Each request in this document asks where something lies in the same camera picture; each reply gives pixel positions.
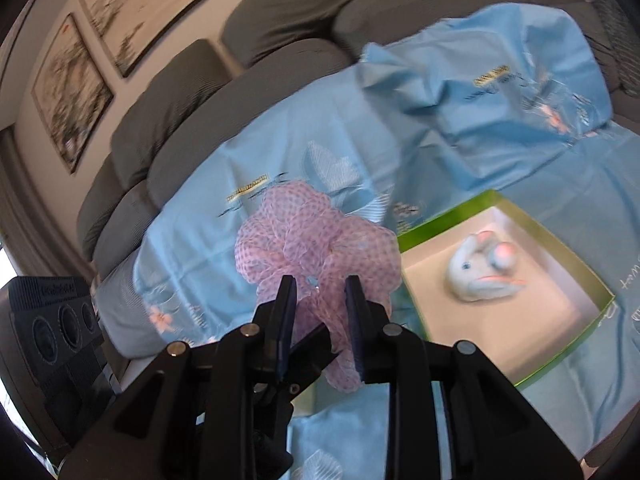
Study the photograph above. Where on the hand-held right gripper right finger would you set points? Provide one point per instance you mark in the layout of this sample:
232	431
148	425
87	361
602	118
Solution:
353	320

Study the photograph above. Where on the white plush bunny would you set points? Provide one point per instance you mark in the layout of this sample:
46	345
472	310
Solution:
475	272

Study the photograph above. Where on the framed ink painting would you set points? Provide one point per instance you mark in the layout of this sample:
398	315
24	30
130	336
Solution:
130	5
70	90

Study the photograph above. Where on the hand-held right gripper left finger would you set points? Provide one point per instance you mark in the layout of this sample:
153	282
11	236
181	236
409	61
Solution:
285	312

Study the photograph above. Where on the green cardboard box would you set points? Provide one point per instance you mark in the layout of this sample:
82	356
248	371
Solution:
500	332

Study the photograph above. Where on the dark patterned cushion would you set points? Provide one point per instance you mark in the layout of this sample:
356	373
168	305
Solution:
615	35

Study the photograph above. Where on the blue floral printed sheet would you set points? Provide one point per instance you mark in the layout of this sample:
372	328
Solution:
350	125

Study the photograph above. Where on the grey sofa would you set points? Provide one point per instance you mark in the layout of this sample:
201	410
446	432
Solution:
280	10

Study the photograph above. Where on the pink dotted mesh scrunchie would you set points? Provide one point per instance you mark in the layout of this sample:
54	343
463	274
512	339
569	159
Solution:
310	230

